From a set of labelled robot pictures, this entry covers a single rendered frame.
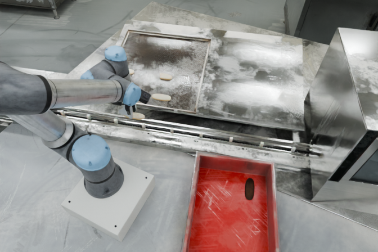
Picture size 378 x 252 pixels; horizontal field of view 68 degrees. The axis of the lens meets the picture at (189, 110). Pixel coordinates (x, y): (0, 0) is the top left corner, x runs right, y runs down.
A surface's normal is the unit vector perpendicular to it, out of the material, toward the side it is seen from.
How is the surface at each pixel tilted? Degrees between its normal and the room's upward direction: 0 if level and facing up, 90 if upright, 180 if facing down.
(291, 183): 0
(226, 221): 0
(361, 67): 0
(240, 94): 10
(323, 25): 90
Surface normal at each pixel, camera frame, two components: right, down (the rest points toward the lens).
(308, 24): -0.18, 0.74
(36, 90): 0.80, -0.09
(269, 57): -0.03, -0.52
